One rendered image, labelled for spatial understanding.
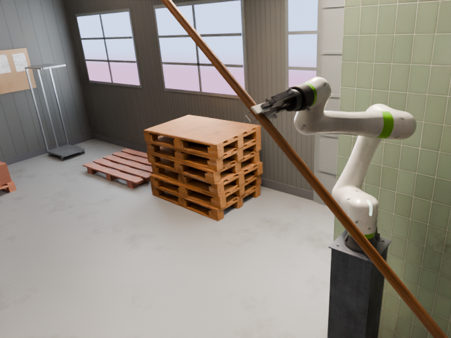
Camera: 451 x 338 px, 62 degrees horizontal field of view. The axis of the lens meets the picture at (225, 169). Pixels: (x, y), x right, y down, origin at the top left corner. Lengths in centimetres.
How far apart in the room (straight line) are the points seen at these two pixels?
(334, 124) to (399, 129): 29
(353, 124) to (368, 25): 87
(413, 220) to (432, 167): 36
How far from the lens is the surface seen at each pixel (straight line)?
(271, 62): 473
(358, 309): 205
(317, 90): 144
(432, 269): 265
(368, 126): 165
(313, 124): 152
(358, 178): 192
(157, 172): 515
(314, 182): 117
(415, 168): 240
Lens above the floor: 226
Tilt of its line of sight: 22 degrees down
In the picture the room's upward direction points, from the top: 4 degrees counter-clockwise
